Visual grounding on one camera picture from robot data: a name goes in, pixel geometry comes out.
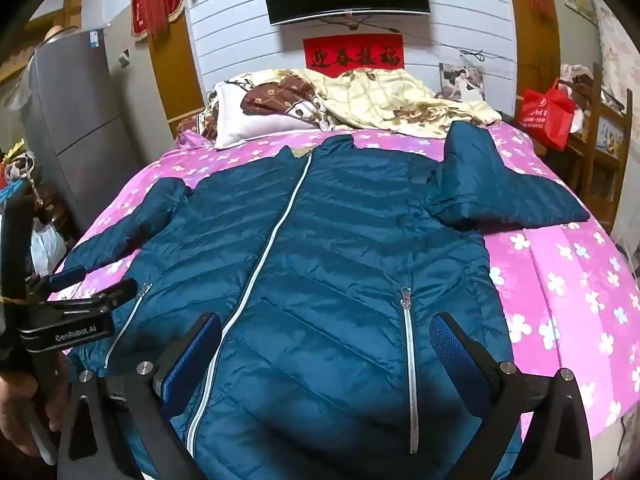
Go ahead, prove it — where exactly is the red shopping bag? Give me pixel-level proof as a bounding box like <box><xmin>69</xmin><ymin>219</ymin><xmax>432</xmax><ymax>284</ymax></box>
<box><xmin>517</xmin><ymin>77</ymin><xmax>577</xmax><ymax>150</ymax></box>

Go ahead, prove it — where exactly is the person's left hand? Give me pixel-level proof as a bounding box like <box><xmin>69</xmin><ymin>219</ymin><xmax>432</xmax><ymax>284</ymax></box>
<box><xmin>0</xmin><ymin>352</ymin><xmax>69</xmax><ymax>461</ymax></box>

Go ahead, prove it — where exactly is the cream floral quilt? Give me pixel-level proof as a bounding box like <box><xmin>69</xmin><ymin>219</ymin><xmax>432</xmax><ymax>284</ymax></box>
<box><xmin>197</xmin><ymin>67</ymin><xmax>502</xmax><ymax>140</ymax></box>

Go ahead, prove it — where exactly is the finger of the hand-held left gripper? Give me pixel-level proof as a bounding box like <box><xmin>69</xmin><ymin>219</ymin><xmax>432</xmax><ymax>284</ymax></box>
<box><xmin>46</xmin><ymin>278</ymin><xmax>139</xmax><ymax>314</ymax></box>
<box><xmin>46</xmin><ymin>266</ymin><xmax>87</xmax><ymax>293</ymax></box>

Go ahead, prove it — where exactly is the floral curtain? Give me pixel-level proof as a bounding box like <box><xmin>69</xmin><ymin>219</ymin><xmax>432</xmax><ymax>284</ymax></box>
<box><xmin>595</xmin><ymin>0</ymin><xmax>640</xmax><ymax>126</ymax></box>

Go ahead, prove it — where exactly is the grey refrigerator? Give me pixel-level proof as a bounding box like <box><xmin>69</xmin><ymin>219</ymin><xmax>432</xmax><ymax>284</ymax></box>
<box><xmin>20</xmin><ymin>27</ymin><xmax>143</xmax><ymax>233</ymax></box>

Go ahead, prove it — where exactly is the black wall cable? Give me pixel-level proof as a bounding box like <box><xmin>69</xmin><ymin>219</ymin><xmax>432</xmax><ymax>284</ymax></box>
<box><xmin>430</xmin><ymin>40</ymin><xmax>516</xmax><ymax>81</ymax></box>

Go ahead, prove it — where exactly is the white plastic bag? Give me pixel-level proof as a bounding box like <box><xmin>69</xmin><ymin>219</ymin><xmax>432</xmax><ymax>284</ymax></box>
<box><xmin>30</xmin><ymin>217</ymin><xmax>68</xmax><ymax>278</ymax></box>

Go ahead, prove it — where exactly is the pink floral bedsheet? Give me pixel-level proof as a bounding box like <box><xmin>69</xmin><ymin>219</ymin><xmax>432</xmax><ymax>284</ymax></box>
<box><xmin>60</xmin><ymin>122</ymin><xmax>640</xmax><ymax>467</ymax></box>

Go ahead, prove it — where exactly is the teal down jacket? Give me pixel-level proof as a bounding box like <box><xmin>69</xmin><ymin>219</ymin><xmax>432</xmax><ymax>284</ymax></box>
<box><xmin>60</xmin><ymin>121</ymin><xmax>592</xmax><ymax>480</ymax></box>

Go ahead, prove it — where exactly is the white pillow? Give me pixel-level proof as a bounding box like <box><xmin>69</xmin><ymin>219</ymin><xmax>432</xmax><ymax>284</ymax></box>
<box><xmin>214</xmin><ymin>80</ymin><xmax>321</xmax><ymax>150</ymax></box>

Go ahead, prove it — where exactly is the red wall banner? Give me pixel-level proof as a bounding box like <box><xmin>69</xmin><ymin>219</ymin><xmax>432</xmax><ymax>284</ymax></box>
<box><xmin>303</xmin><ymin>35</ymin><xmax>405</xmax><ymax>71</ymax></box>

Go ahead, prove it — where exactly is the wooden chair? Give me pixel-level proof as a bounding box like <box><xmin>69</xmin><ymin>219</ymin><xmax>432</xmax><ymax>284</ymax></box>
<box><xmin>560</xmin><ymin>62</ymin><xmax>633</xmax><ymax>233</ymax></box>

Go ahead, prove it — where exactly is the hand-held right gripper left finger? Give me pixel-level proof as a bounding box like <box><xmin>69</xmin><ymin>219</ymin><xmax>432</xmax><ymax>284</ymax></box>
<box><xmin>57</xmin><ymin>311</ymin><xmax>224</xmax><ymax>480</ymax></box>

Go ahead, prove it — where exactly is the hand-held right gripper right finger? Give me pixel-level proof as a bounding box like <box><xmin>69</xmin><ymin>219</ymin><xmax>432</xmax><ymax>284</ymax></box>
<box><xmin>430</xmin><ymin>311</ymin><xmax>608</xmax><ymax>480</ymax></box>

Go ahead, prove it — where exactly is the wall photo poster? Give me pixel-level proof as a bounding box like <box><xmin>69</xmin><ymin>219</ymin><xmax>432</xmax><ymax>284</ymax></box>
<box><xmin>439</xmin><ymin>62</ymin><xmax>487</xmax><ymax>103</ymax></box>

